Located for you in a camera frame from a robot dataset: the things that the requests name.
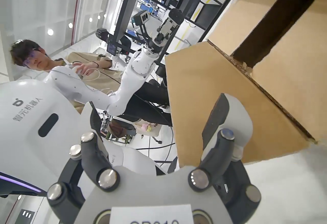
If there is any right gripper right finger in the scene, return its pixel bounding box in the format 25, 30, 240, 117
188, 94, 262, 224

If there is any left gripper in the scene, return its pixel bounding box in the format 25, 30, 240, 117
146, 18, 180, 53

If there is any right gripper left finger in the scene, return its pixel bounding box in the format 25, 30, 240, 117
47, 101, 121, 213

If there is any large brown cardboard carton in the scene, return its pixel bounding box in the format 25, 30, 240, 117
165, 0, 327, 169

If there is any robot body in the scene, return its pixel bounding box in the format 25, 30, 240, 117
0, 78, 157, 224

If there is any person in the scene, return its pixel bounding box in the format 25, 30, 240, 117
10, 40, 173, 127

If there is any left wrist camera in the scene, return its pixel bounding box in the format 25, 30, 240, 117
133, 10, 154, 44

